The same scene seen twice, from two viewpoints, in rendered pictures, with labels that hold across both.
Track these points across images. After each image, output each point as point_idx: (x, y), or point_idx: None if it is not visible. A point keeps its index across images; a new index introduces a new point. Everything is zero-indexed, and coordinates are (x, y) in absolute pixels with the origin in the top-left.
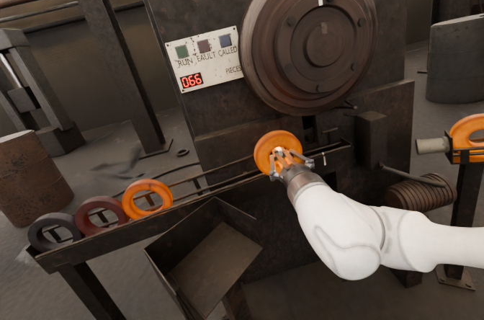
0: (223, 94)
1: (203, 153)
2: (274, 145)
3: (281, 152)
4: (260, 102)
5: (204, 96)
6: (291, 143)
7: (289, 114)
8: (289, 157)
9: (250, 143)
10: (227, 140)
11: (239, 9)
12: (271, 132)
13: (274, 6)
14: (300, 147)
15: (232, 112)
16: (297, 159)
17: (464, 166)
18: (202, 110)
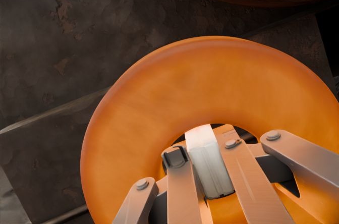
0: None
1: (18, 174)
2: (175, 121)
3: (212, 158)
4: (178, 6)
5: (13, 5)
6: (276, 101)
7: None
8: (252, 201)
9: None
10: (84, 127)
11: None
12: (152, 52)
13: None
14: (338, 119)
15: (101, 44)
16: (337, 216)
17: None
18: (12, 48)
